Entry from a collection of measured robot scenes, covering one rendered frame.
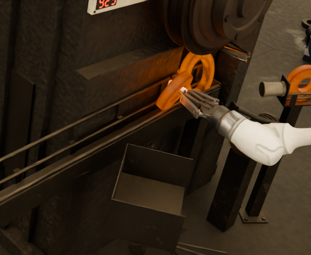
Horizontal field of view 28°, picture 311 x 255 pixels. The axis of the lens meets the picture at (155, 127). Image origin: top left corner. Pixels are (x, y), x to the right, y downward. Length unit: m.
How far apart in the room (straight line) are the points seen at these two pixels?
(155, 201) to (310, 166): 1.60
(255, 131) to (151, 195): 0.38
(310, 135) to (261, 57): 2.22
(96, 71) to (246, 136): 0.50
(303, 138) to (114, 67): 0.65
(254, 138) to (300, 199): 1.19
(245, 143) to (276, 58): 2.37
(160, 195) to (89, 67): 0.44
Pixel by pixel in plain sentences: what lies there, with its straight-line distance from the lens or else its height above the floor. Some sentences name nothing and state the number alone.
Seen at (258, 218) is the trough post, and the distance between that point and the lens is 2.91.
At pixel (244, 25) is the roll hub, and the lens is 2.09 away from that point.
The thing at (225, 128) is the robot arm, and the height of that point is 0.76.
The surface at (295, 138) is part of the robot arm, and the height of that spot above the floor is 0.75.
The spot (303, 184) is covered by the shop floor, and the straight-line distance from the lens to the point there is 3.24.
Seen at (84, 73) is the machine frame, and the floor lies 0.87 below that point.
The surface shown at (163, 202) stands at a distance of 1.91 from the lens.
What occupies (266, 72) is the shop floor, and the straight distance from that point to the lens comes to 4.11.
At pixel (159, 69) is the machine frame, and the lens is 2.14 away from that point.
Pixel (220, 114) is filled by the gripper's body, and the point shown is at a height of 0.78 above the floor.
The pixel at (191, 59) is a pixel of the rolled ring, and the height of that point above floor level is 0.83.
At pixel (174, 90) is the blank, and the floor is 0.80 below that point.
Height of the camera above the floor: 1.84
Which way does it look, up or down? 34 degrees down
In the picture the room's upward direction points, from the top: 14 degrees clockwise
